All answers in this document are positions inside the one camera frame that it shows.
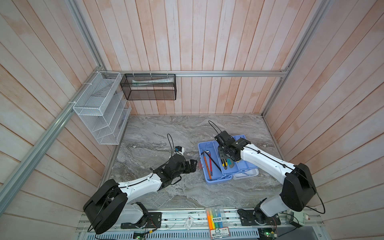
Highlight white blue tool box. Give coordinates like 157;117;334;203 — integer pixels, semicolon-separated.
198;141;259;185

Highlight black long hex key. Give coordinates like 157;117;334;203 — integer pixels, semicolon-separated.
211;157;222;172

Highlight aluminium frame rail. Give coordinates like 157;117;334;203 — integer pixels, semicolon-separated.
118;70;288;78

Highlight white power box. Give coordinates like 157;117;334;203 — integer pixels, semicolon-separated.
286;210;310;228

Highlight white paper tag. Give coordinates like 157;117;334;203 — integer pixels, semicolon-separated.
184;216;194;231

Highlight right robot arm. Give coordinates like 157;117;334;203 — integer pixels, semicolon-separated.
215;131;317;221

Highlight white wire mesh shelf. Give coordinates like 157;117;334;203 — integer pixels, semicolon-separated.
73;72;132;145

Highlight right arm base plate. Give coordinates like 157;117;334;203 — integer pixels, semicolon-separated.
237;209;281;226

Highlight orange handled tool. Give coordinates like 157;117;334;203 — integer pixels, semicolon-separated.
203;155;212;181

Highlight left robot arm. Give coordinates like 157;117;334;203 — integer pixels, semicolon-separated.
83;153;198;235

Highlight highlighter marker pack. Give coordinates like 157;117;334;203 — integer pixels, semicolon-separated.
206;206;231;240

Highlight black mesh basket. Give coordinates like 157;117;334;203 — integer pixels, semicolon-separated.
120;73;177;101

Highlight red handled screwdriver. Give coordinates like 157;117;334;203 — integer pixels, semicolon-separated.
207;152;213;179

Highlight teal utility knife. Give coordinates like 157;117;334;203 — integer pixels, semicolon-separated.
227;159;235;168

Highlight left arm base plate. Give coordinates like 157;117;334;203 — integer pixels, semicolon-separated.
121;212;162;229

